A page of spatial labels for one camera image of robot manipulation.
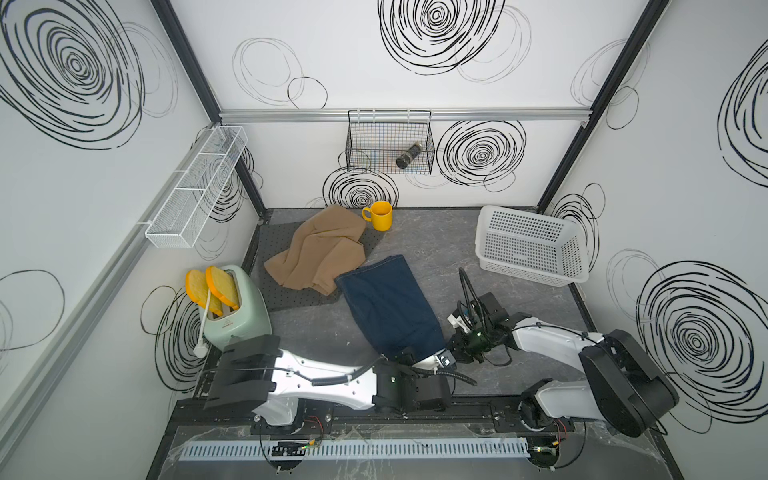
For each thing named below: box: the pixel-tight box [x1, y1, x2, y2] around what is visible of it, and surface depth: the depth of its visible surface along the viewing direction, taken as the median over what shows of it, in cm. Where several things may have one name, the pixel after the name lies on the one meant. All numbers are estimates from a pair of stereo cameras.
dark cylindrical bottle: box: [396, 141, 423, 169], surface depth 93 cm
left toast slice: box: [185, 269, 223, 316], surface depth 75 cm
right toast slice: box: [206, 265, 239, 310], surface depth 79 cm
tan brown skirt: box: [264, 205, 367, 296], surface depth 102 cm
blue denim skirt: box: [334, 255, 446, 364], surface depth 94 cm
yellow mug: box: [362, 201, 393, 232], surface depth 113 cm
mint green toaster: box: [204, 265, 273, 349], surface depth 77 cm
